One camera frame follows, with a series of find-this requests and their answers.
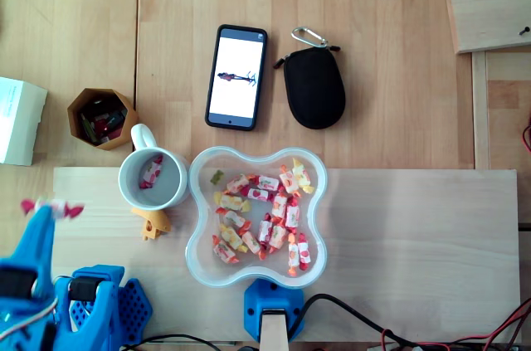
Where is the pink-ended candy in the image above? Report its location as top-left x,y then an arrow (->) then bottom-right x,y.
20,197 -> 85,221

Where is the clear plastic lobed bowl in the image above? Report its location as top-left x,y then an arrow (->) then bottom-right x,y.
184,145 -> 329,290

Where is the orange printed plastic part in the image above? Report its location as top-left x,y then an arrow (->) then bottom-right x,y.
130,206 -> 173,242

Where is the white cardboard box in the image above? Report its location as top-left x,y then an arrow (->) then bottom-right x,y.
0,76 -> 49,167

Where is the red-print wrapped candy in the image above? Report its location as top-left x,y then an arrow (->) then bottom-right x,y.
297,232 -> 312,271
256,212 -> 275,249
248,174 -> 283,193
241,187 -> 275,202
139,154 -> 165,190
285,197 -> 302,231

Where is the brown hexagonal printed cup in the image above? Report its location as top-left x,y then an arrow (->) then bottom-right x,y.
66,87 -> 139,152

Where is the green small part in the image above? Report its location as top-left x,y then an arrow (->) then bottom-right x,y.
80,113 -> 95,143

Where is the white mug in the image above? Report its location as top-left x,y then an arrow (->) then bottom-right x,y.
118,123 -> 192,212

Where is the red small part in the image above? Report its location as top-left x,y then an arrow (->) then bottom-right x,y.
94,116 -> 124,139

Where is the black small part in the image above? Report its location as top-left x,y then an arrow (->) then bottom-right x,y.
105,108 -> 128,126

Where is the black smartphone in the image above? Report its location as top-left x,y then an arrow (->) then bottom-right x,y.
204,23 -> 269,132

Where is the black zip pouch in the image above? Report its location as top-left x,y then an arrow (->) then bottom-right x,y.
272,44 -> 347,131

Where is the silver carabiner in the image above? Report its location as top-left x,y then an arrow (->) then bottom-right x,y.
290,26 -> 329,49

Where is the light wooden base board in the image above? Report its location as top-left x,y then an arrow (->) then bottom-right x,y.
46,166 -> 522,344

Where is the thin black cable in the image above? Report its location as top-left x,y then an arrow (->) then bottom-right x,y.
119,333 -> 227,351

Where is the blue printed camera mount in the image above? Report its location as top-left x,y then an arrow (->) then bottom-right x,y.
242,277 -> 306,344

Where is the wooden camera post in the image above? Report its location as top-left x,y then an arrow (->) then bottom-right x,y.
259,310 -> 290,351

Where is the black power cable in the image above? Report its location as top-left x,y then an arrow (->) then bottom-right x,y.
290,293 -> 420,348

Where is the red cable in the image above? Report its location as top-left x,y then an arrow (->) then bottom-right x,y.
379,299 -> 531,351

